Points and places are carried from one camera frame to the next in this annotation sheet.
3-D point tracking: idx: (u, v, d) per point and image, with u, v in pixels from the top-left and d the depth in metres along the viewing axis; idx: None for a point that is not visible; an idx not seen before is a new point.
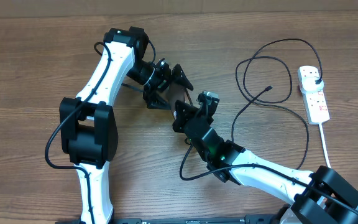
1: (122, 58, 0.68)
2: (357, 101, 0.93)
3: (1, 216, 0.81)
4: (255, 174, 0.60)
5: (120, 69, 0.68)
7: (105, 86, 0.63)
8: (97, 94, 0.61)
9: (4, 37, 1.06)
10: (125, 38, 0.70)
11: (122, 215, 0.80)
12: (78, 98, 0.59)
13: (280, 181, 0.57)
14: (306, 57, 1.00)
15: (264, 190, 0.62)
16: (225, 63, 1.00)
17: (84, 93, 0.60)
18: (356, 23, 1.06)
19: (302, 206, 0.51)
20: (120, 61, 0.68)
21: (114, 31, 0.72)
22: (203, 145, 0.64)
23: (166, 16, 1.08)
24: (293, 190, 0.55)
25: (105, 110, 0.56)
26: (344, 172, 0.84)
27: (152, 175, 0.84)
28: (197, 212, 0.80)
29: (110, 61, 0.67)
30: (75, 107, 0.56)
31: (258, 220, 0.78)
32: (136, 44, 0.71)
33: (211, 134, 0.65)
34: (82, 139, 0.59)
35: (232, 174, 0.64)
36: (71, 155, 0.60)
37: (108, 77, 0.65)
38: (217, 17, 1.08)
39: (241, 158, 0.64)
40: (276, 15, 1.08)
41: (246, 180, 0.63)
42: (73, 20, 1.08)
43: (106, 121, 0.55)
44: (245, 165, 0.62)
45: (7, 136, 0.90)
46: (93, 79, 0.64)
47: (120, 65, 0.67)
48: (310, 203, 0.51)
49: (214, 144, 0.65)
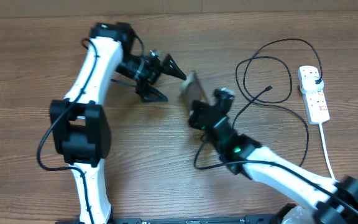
1: (109, 54, 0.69)
2: (357, 101, 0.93)
3: (1, 216, 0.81)
4: (272, 173, 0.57)
5: (109, 65, 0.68)
7: (94, 84, 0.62)
8: (86, 92, 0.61)
9: (4, 37, 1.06)
10: (112, 32, 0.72)
11: (121, 214, 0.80)
12: (67, 98, 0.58)
13: (301, 186, 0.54)
14: (306, 57, 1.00)
15: (278, 188, 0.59)
16: (225, 63, 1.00)
17: (73, 94, 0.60)
18: (356, 23, 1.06)
19: (324, 215, 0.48)
20: (106, 57, 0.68)
21: (99, 26, 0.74)
22: (216, 134, 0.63)
23: (166, 16, 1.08)
24: (314, 196, 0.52)
25: (96, 109, 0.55)
26: (344, 172, 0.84)
27: (153, 175, 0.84)
28: (197, 212, 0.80)
29: (97, 58, 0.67)
30: (64, 109, 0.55)
31: (258, 220, 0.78)
32: (123, 37, 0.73)
33: (225, 123, 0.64)
34: (75, 138, 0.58)
35: (245, 168, 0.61)
36: (64, 155, 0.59)
37: (97, 74, 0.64)
38: (217, 17, 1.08)
39: (257, 155, 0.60)
40: (276, 15, 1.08)
41: (260, 176, 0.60)
42: (73, 20, 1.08)
43: (97, 120, 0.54)
44: (262, 162, 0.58)
45: (7, 136, 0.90)
46: (81, 77, 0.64)
47: (107, 61, 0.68)
48: (332, 214, 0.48)
49: (226, 134, 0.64)
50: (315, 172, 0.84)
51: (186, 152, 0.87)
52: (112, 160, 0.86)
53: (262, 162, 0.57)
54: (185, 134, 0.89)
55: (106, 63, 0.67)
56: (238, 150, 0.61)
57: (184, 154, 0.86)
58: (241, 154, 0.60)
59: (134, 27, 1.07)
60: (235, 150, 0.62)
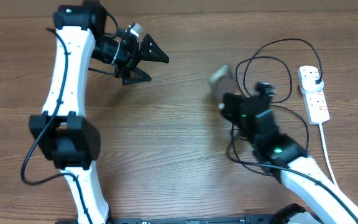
1: (79, 48, 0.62)
2: None
3: (1, 216, 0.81)
4: (312, 192, 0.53)
5: (82, 57, 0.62)
7: (69, 91, 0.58)
8: (63, 101, 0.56)
9: (3, 37, 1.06)
10: (79, 17, 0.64)
11: (121, 215, 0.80)
12: (45, 112, 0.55)
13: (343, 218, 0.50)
14: (306, 57, 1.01)
15: (312, 206, 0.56)
16: (225, 63, 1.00)
17: (50, 105, 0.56)
18: (356, 23, 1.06)
19: None
20: (78, 51, 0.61)
21: (63, 11, 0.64)
22: (256, 127, 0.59)
23: (166, 16, 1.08)
24: None
25: (77, 121, 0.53)
26: (344, 172, 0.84)
27: (153, 175, 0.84)
28: (197, 212, 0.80)
29: (68, 54, 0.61)
30: (45, 124, 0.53)
31: (258, 220, 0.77)
32: (92, 21, 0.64)
33: (269, 116, 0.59)
34: (62, 145, 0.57)
35: (283, 175, 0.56)
36: (55, 162, 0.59)
37: (70, 75, 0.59)
38: (217, 17, 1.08)
39: (303, 167, 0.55)
40: (276, 15, 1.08)
41: (298, 189, 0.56)
42: None
43: (79, 131, 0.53)
44: (306, 178, 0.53)
45: (7, 136, 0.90)
46: (55, 81, 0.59)
47: (79, 56, 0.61)
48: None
49: (269, 129, 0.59)
50: None
51: (185, 152, 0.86)
52: (112, 160, 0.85)
53: (306, 177, 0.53)
54: (184, 133, 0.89)
55: (79, 58, 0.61)
56: (279, 152, 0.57)
57: (184, 153, 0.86)
58: (281, 155, 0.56)
59: None
60: (273, 150, 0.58)
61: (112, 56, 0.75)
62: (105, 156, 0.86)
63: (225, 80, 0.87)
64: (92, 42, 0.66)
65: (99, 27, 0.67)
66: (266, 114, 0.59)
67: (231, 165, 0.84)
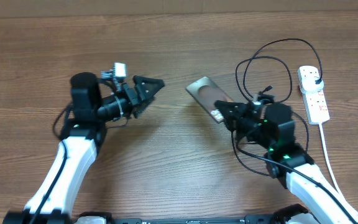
1: (80, 154, 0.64)
2: None
3: (1, 216, 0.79)
4: (314, 193, 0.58)
5: (76, 169, 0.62)
7: (60, 188, 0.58)
8: (50, 198, 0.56)
9: (4, 37, 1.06)
10: (86, 129, 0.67)
11: (121, 215, 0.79)
12: (27, 208, 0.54)
13: (339, 218, 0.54)
14: (306, 57, 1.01)
15: (311, 208, 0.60)
16: (225, 63, 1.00)
17: (35, 201, 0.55)
18: (356, 23, 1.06)
19: None
20: (76, 157, 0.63)
21: (71, 125, 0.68)
22: (275, 136, 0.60)
23: (166, 16, 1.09)
24: None
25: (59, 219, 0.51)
26: (344, 173, 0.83)
27: (153, 175, 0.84)
28: (197, 212, 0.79)
29: (68, 162, 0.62)
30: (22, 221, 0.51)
31: (258, 220, 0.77)
32: (97, 133, 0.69)
33: (291, 128, 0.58)
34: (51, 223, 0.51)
35: (288, 178, 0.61)
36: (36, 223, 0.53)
37: (60, 185, 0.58)
38: (217, 17, 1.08)
39: (307, 170, 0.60)
40: (276, 15, 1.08)
41: (300, 191, 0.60)
42: (73, 20, 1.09)
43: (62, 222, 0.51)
44: (309, 180, 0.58)
45: (7, 136, 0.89)
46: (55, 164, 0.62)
47: (78, 164, 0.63)
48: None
49: (284, 139, 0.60)
50: None
51: (185, 152, 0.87)
52: (112, 160, 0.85)
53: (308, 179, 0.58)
54: (184, 134, 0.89)
55: (75, 165, 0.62)
56: (286, 158, 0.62)
57: (184, 153, 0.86)
58: (288, 160, 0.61)
59: (134, 27, 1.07)
60: (283, 156, 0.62)
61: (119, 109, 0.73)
62: (105, 157, 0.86)
63: (208, 89, 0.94)
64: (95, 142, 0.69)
65: (96, 104, 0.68)
66: (289, 127, 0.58)
67: (231, 166, 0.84)
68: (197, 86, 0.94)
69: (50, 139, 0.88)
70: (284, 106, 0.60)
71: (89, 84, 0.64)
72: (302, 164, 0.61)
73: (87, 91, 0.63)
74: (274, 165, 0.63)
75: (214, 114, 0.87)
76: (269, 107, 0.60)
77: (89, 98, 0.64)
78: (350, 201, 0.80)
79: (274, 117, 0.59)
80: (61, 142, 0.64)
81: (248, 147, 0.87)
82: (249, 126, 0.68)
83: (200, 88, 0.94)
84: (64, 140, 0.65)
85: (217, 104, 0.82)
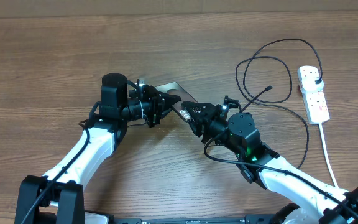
1: (101, 142, 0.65)
2: (357, 100, 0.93)
3: (0, 216, 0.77)
4: (286, 183, 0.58)
5: (96, 154, 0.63)
7: (78, 165, 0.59)
8: (68, 172, 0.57)
9: (4, 37, 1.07)
10: (108, 124, 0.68)
11: (121, 215, 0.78)
12: (45, 176, 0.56)
13: (312, 194, 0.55)
14: (306, 57, 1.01)
15: (291, 198, 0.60)
16: (225, 63, 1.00)
17: (53, 172, 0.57)
18: (355, 23, 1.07)
19: (332, 221, 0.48)
20: (97, 142, 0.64)
21: (96, 121, 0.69)
22: (243, 145, 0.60)
23: (166, 16, 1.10)
24: (324, 205, 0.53)
25: (73, 191, 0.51)
26: (345, 173, 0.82)
27: (153, 175, 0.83)
28: (197, 212, 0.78)
29: (89, 145, 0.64)
30: (38, 185, 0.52)
31: (258, 220, 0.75)
32: (119, 129, 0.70)
33: (255, 136, 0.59)
34: (64, 195, 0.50)
35: (260, 177, 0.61)
36: (49, 196, 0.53)
37: (78, 163, 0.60)
38: (217, 17, 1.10)
39: (276, 162, 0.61)
40: (275, 15, 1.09)
41: (275, 185, 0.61)
42: (73, 20, 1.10)
43: (74, 201, 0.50)
44: (278, 170, 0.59)
45: (7, 136, 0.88)
46: (76, 146, 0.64)
47: (98, 149, 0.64)
48: (339, 220, 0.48)
49: (252, 145, 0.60)
50: (316, 172, 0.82)
51: (185, 152, 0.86)
52: (112, 160, 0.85)
53: (277, 170, 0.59)
54: (184, 134, 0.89)
55: (94, 150, 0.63)
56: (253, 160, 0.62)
57: (184, 154, 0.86)
58: (257, 162, 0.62)
59: (134, 27, 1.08)
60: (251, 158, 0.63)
61: (141, 109, 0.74)
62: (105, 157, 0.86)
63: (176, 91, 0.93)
64: (115, 140, 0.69)
65: (122, 103, 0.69)
66: (253, 136, 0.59)
67: (231, 166, 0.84)
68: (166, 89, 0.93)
69: (50, 138, 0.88)
70: (245, 116, 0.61)
71: (119, 85, 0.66)
72: (273, 160, 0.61)
73: (117, 89, 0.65)
74: (248, 172, 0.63)
75: (183, 113, 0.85)
76: (232, 117, 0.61)
77: (117, 98, 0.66)
78: None
79: (238, 130, 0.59)
80: (84, 130, 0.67)
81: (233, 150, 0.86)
82: (218, 130, 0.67)
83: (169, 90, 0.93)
84: (88, 129, 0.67)
85: (185, 106, 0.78)
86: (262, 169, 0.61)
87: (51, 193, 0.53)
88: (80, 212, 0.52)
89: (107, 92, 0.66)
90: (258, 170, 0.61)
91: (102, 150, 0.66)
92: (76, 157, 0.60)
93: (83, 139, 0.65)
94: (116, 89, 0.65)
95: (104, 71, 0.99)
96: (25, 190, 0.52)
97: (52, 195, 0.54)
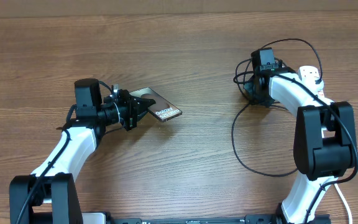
1: (82, 138, 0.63)
2: (357, 100, 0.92)
3: (0, 216, 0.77)
4: (289, 87, 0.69)
5: (78, 150, 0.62)
7: (63, 160, 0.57)
8: (55, 167, 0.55)
9: (4, 37, 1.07)
10: (86, 122, 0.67)
11: (121, 215, 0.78)
12: (33, 175, 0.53)
13: (305, 95, 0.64)
14: (306, 57, 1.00)
15: (291, 107, 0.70)
16: (225, 63, 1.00)
17: (40, 170, 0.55)
18: (355, 23, 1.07)
19: (308, 110, 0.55)
20: (78, 139, 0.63)
21: (71, 121, 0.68)
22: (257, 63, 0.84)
23: (166, 16, 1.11)
24: (310, 102, 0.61)
25: (62, 183, 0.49)
26: (347, 173, 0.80)
27: (153, 175, 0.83)
28: (197, 212, 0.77)
29: (71, 142, 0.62)
30: (28, 184, 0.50)
31: (258, 220, 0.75)
32: (97, 126, 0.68)
33: (268, 53, 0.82)
34: (56, 190, 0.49)
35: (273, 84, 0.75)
36: (41, 192, 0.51)
37: (64, 158, 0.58)
38: (217, 17, 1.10)
39: (289, 76, 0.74)
40: (275, 15, 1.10)
41: (280, 91, 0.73)
42: (73, 20, 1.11)
43: (66, 193, 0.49)
44: (286, 78, 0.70)
45: (7, 136, 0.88)
46: (58, 144, 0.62)
47: (80, 146, 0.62)
48: (314, 112, 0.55)
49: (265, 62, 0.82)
50: None
51: (185, 152, 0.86)
52: (112, 160, 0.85)
53: (285, 78, 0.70)
54: (184, 134, 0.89)
55: (77, 146, 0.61)
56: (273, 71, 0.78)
57: (184, 154, 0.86)
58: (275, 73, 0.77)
59: (134, 27, 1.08)
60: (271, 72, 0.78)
61: (117, 113, 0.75)
62: (105, 157, 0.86)
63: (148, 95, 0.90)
64: (95, 139, 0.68)
65: (97, 102, 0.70)
66: (266, 53, 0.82)
67: (231, 166, 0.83)
68: (138, 94, 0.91)
69: (50, 138, 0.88)
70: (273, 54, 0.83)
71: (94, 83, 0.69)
72: (288, 73, 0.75)
73: (89, 88, 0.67)
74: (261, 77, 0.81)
75: (158, 114, 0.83)
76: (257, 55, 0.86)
77: (91, 96, 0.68)
78: (349, 201, 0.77)
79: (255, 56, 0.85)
80: (63, 130, 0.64)
81: (233, 145, 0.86)
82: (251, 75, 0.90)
83: (142, 95, 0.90)
84: (67, 129, 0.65)
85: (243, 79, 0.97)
86: (274, 76, 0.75)
87: (43, 189, 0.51)
88: (73, 205, 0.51)
89: (81, 91, 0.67)
90: (270, 75, 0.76)
91: (84, 145, 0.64)
92: (60, 153, 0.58)
93: (63, 139, 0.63)
94: (91, 87, 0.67)
95: (104, 71, 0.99)
96: (13, 191, 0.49)
97: (43, 191, 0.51)
